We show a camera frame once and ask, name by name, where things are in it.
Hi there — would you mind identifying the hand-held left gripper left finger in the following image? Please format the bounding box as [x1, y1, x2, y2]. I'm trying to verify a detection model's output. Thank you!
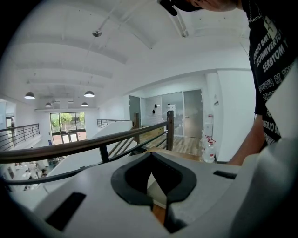
[32, 152, 171, 238]

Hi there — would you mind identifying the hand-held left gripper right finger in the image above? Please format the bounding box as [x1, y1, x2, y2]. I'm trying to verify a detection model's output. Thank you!
[150, 152, 244, 234]

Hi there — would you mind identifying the person's right forearm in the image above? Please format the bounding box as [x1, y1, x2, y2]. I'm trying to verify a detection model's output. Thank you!
[229, 113, 268, 166]

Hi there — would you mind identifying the group of clear water jugs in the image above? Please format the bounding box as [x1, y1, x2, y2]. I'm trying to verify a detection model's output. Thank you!
[201, 133, 217, 164]

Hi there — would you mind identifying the wooden table with black legs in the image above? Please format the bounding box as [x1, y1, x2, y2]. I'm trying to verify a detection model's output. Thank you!
[151, 204, 168, 224]

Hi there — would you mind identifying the white water dispenser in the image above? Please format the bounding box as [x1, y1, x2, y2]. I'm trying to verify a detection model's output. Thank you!
[204, 113, 214, 140]

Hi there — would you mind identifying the dark railing with wooden handrail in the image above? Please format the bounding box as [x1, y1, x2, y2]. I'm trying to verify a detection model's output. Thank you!
[0, 110, 175, 188]

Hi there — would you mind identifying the large window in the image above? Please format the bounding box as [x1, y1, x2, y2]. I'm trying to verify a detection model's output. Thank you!
[49, 112, 86, 145]

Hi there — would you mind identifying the grey far balcony railing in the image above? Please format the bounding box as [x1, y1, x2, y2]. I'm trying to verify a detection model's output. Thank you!
[0, 118, 131, 151]

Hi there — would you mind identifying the person's black printed shirt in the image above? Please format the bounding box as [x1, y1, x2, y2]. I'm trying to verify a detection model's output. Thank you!
[241, 0, 298, 147]

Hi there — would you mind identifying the person's head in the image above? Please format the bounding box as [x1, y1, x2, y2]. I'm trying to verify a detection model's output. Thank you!
[157, 0, 243, 16]

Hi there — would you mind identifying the frosted glass door wall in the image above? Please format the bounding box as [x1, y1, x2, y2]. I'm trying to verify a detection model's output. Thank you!
[129, 89, 203, 139]

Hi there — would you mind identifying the silver chain necklace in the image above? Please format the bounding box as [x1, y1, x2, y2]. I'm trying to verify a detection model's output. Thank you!
[247, 2, 268, 23]

